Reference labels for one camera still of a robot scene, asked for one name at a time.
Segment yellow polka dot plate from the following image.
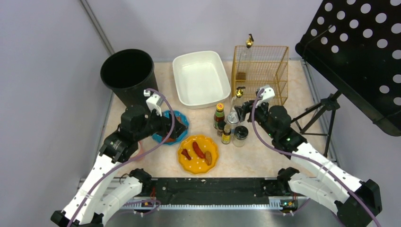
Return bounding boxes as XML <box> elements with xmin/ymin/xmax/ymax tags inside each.
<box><xmin>177</xmin><ymin>135</ymin><xmax>219</xmax><ymax>175</ymax></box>

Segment blue polka dot plate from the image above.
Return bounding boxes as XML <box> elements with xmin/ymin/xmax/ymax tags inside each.
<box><xmin>151</xmin><ymin>110</ymin><xmax>190</xmax><ymax>145</ymax></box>

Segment silver lid glass jar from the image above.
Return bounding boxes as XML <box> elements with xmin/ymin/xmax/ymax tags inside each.
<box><xmin>226</xmin><ymin>111</ymin><xmax>239</xmax><ymax>134</ymax></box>

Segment black perforated panel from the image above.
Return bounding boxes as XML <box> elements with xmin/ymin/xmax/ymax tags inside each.
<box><xmin>295</xmin><ymin>0</ymin><xmax>401</xmax><ymax>137</ymax></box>

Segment small red piece on yellow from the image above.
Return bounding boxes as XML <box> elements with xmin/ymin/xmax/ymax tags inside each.
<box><xmin>181</xmin><ymin>148</ymin><xmax>192</xmax><ymax>160</ymax></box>

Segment white rectangular basin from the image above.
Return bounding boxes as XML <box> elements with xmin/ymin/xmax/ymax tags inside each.
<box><xmin>172</xmin><ymin>51</ymin><xmax>231</xmax><ymax>109</ymax></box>

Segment black lid glass jar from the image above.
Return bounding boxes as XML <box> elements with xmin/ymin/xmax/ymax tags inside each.
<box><xmin>232</xmin><ymin>125</ymin><xmax>249</xmax><ymax>147</ymax></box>

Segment black tripod stand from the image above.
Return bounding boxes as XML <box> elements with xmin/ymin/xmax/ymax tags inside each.
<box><xmin>291</xmin><ymin>91</ymin><xmax>342</xmax><ymax>157</ymax></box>

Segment small yellow label bottle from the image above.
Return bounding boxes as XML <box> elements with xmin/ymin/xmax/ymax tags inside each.
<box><xmin>221</xmin><ymin>124</ymin><xmax>232</xmax><ymax>144</ymax></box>

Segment black round bin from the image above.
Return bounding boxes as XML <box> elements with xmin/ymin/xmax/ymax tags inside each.
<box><xmin>100</xmin><ymin>49</ymin><xmax>158</xmax><ymax>109</ymax></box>

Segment small black cap spice jar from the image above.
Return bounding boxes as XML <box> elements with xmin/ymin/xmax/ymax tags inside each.
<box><xmin>217</xmin><ymin>121</ymin><xmax>226</xmax><ymax>137</ymax></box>

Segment purple cable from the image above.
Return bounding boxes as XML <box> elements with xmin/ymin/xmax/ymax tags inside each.
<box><xmin>250</xmin><ymin>88</ymin><xmax>381</xmax><ymax>227</ymax></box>
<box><xmin>66</xmin><ymin>88</ymin><xmax>175</xmax><ymax>227</ymax></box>

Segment pink mug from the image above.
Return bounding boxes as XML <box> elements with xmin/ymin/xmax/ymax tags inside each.
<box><xmin>130</xmin><ymin>140</ymin><xmax>145</xmax><ymax>162</ymax></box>

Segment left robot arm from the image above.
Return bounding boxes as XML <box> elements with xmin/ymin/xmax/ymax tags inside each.
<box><xmin>51</xmin><ymin>105</ymin><xmax>187</xmax><ymax>227</ymax></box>

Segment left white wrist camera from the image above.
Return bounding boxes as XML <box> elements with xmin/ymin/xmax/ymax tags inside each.
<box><xmin>143</xmin><ymin>89</ymin><xmax>163</xmax><ymax>116</ymax></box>

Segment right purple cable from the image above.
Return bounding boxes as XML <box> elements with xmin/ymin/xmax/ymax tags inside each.
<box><xmin>250</xmin><ymin>88</ymin><xmax>381</xmax><ymax>227</ymax></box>

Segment red meat piece on blue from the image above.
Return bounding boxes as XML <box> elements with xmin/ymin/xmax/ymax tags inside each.
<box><xmin>165</xmin><ymin>138</ymin><xmax>176</xmax><ymax>144</ymax></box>

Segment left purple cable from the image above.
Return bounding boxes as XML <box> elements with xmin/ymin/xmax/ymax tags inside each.
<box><xmin>66</xmin><ymin>88</ymin><xmax>175</xmax><ymax>227</ymax></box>

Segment brown piece on yellow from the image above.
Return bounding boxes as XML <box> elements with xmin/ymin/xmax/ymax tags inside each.
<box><xmin>204</xmin><ymin>151</ymin><xmax>212</xmax><ymax>166</ymax></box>

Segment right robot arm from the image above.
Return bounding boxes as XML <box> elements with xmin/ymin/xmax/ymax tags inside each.
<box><xmin>235</xmin><ymin>101</ymin><xmax>382</xmax><ymax>227</ymax></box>

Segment glass bottle brown contents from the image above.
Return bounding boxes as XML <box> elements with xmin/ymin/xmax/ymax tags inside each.
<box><xmin>235</xmin><ymin>34</ymin><xmax>254</xmax><ymax>81</ymax></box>

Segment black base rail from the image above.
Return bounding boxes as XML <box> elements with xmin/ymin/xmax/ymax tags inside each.
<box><xmin>96</xmin><ymin>177</ymin><xmax>310</xmax><ymax>216</ymax></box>

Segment glass oil bottle gold spout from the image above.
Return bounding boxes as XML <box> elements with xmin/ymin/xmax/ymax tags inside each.
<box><xmin>230</xmin><ymin>86</ymin><xmax>245</xmax><ymax>112</ymax></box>

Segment gold wire rack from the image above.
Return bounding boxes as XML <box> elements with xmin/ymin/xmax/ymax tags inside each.
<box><xmin>231</xmin><ymin>45</ymin><xmax>289</xmax><ymax>105</ymax></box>

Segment red sausage on yellow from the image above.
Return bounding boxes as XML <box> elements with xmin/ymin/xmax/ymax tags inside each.
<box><xmin>192</xmin><ymin>141</ymin><xmax>205</xmax><ymax>159</ymax></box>

